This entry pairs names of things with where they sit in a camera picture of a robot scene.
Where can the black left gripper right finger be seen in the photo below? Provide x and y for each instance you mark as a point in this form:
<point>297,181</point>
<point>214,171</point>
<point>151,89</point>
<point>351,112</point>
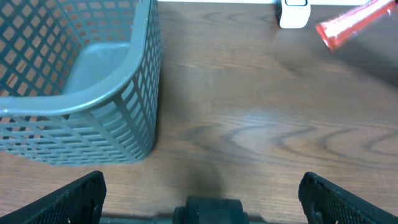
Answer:
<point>324,202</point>

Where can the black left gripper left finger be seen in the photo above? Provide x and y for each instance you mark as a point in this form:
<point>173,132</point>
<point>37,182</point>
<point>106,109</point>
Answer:
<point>80,201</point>

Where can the red snack stick packet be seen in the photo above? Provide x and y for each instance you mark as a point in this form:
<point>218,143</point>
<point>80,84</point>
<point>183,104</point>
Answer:
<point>337,31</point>

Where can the white barcode scanner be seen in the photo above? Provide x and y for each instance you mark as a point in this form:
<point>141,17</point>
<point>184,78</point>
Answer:
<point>292,14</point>

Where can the grey plastic mesh basket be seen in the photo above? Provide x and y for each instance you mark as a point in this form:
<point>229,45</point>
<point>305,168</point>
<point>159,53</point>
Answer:
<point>79,80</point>

